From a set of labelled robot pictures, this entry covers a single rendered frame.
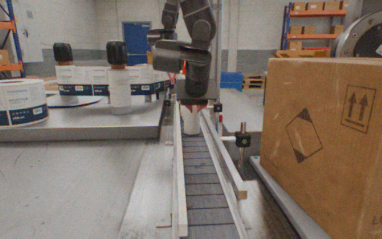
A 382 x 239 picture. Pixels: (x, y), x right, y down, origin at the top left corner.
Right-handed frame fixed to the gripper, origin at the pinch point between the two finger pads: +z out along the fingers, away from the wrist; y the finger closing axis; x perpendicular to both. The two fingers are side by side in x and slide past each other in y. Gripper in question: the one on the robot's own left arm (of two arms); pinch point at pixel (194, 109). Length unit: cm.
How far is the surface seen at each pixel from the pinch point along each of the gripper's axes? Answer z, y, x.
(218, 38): 14, -14, -49
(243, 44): 471, -223, -614
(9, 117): 16, 63, -9
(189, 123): 7.0, 1.3, 0.3
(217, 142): -13.1, -3.1, 17.5
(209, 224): -15.1, 0.1, 32.6
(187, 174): -5.2, 2.9, 20.9
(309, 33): 379, -390, -547
